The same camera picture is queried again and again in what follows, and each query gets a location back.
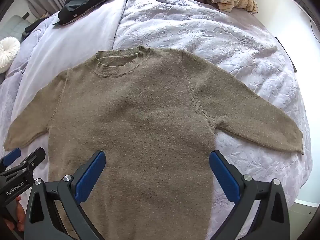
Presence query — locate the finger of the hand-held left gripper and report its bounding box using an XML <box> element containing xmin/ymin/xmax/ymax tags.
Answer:
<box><xmin>0</xmin><ymin>148</ymin><xmax>22</xmax><ymax>168</ymax></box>
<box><xmin>15</xmin><ymin>147</ymin><xmax>46</xmax><ymax>175</ymax></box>

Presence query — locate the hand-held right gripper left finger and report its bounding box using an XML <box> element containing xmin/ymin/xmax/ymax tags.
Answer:
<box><xmin>24</xmin><ymin>150</ymin><xmax>107</xmax><ymax>240</ymax></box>

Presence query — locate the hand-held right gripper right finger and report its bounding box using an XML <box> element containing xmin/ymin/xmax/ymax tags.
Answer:
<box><xmin>209</xmin><ymin>150</ymin><xmax>292</xmax><ymax>240</ymax></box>

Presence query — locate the olive brown knit sweater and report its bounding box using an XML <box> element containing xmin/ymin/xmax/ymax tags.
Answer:
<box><xmin>4</xmin><ymin>45</ymin><xmax>304</xmax><ymax>240</ymax></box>

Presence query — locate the person's left hand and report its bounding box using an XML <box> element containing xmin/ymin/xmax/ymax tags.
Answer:
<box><xmin>2</xmin><ymin>196</ymin><xmax>27</xmax><ymax>233</ymax></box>

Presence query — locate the white round cushion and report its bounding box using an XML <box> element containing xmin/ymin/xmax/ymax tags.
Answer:
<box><xmin>0</xmin><ymin>38</ymin><xmax>21</xmax><ymax>73</ymax></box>

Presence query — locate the lilac fleece blanket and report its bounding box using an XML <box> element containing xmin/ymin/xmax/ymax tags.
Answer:
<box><xmin>10</xmin><ymin>0</ymin><xmax>133</xmax><ymax>180</ymax></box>

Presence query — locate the grey armchair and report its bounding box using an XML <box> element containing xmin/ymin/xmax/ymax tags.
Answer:
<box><xmin>0</xmin><ymin>15</ymin><xmax>32</xmax><ymax>43</ymax></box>

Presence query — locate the lilac embossed quilt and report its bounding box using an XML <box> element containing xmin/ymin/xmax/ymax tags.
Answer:
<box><xmin>0</xmin><ymin>0</ymin><xmax>313</xmax><ymax>240</ymax></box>

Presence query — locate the dark jacket with plaid lining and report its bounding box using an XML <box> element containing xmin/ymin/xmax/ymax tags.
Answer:
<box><xmin>52</xmin><ymin>0</ymin><xmax>133</xmax><ymax>26</ymax></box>

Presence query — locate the black wall cable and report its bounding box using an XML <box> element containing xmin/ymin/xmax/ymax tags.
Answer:
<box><xmin>309</xmin><ymin>19</ymin><xmax>317</xmax><ymax>41</ymax></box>

